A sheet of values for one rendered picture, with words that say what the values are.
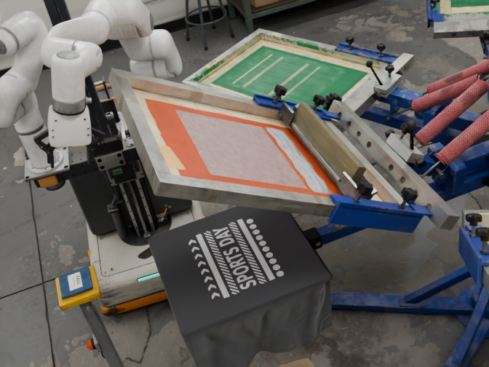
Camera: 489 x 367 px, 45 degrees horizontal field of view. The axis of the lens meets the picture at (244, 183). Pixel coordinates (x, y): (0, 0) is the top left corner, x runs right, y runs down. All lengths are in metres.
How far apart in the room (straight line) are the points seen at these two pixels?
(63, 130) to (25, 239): 2.36
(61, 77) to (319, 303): 1.04
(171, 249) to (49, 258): 1.69
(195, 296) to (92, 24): 0.84
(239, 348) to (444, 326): 1.26
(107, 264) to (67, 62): 1.74
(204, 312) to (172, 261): 0.25
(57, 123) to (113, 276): 1.56
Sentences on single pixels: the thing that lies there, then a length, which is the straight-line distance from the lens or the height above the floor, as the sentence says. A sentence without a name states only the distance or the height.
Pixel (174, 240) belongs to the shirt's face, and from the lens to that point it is 2.03.
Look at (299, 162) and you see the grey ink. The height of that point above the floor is 1.26.
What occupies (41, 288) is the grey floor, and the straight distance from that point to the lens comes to 3.46.
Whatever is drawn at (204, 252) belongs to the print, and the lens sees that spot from 1.96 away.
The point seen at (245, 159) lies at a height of 1.36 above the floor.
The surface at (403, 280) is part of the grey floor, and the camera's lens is 3.07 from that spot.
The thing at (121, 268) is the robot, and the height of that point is 0.28.
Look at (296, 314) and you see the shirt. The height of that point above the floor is 0.83.
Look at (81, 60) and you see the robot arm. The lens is 1.42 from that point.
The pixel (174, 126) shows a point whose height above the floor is 1.45.
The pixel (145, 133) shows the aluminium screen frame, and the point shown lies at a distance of 1.46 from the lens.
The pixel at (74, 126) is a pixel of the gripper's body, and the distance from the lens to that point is 1.49.
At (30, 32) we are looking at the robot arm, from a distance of 1.90.
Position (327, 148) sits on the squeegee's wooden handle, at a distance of 1.76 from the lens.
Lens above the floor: 2.34
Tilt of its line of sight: 40 degrees down
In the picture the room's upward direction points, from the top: 10 degrees counter-clockwise
